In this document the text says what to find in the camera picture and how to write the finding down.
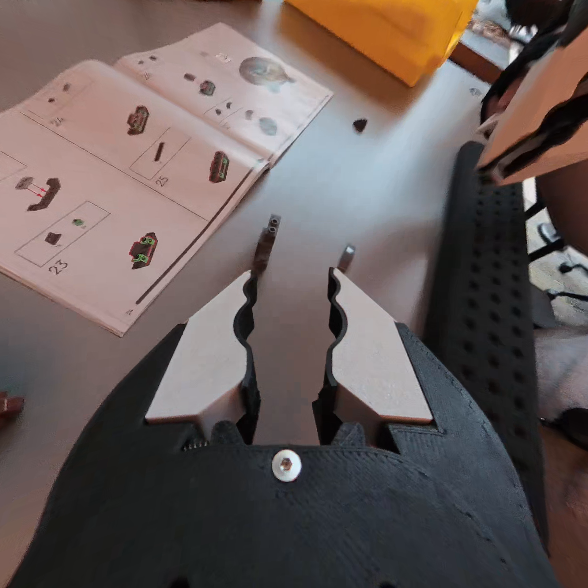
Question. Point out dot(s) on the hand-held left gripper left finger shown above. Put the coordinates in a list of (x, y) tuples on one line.
[(206, 367)]

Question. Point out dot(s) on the black perforated armrest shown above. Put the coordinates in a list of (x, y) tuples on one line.
[(487, 298)]

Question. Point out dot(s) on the long studded toy brick plate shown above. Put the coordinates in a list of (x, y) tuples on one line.
[(265, 250)]

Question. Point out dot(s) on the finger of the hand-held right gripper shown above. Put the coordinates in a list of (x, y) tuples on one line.
[(537, 101), (542, 167)]

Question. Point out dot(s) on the curved dark toy brick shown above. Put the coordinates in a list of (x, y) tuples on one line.
[(345, 259)]

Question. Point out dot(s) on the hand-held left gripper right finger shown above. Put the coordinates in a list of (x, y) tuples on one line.
[(376, 367)]

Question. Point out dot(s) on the black office chair base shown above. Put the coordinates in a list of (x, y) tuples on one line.
[(551, 236)]

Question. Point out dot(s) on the dark sloped toy brick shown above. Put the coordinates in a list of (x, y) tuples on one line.
[(360, 125)]

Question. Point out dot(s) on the person's right forearm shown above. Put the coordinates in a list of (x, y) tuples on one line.
[(567, 206)]

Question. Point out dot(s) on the yellow plastic bin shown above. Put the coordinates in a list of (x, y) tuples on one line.
[(390, 36)]

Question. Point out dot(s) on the grey desk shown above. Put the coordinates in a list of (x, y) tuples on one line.
[(321, 183)]

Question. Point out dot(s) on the open building instruction booklet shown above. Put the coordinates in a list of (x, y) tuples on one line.
[(92, 160)]

